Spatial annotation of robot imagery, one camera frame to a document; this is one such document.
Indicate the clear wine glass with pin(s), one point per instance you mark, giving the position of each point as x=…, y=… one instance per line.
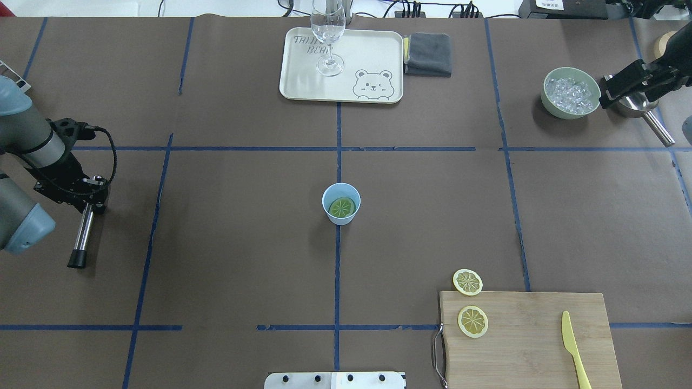
x=328, y=22

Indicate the grey folded cloth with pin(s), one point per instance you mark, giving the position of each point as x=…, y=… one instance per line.
x=428, y=54

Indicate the bamboo cutting board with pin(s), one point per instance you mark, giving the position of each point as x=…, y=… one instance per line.
x=523, y=346

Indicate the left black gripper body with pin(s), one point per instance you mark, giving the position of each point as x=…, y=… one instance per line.
x=66, y=168

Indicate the yellow lemon slice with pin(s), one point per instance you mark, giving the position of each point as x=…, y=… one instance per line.
x=467, y=282

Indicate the steel muddler black tip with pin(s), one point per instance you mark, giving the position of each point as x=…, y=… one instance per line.
x=79, y=254

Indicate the cream bear serving tray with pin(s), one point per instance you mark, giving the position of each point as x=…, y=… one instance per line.
x=372, y=73

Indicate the green bowl of ice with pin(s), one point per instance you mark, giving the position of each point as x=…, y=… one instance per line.
x=569, y=93

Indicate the yellow plastic knife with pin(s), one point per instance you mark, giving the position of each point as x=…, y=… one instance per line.
x=570, y=344

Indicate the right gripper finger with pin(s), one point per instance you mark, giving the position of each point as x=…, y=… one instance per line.
x=628, y=80

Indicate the green lime slice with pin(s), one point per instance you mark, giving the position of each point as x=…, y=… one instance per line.
x=342, y=207

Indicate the white wire cup rack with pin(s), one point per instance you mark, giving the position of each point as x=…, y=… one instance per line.
x=8, y=72

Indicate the light blue plastic cup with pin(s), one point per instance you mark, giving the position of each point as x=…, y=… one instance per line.
x=335, y=191

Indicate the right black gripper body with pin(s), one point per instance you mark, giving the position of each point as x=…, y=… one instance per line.
x=660, y=68

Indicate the wooden cup tree stand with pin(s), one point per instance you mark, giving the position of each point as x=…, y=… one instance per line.
x=661, y=43

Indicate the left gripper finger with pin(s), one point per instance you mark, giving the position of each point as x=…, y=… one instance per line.
x=87, y=208
x=102, y=195

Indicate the metal ice scoop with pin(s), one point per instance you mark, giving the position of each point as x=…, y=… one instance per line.
x=636, y=105

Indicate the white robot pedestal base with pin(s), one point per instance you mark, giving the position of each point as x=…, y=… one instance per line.
x=357, y=379

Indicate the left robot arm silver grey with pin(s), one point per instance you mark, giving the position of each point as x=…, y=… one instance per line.
x=45, y=166

